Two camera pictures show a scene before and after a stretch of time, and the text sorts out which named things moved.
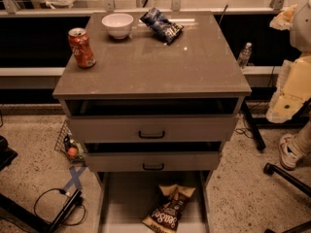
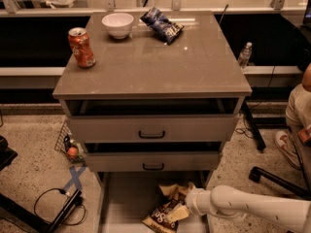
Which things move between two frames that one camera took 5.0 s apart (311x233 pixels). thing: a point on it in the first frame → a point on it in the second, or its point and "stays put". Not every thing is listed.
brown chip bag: [165, 217] stays put
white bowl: [119, 24] stays put
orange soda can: [79, 41] stays put
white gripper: [301, 28] → [193, 200]
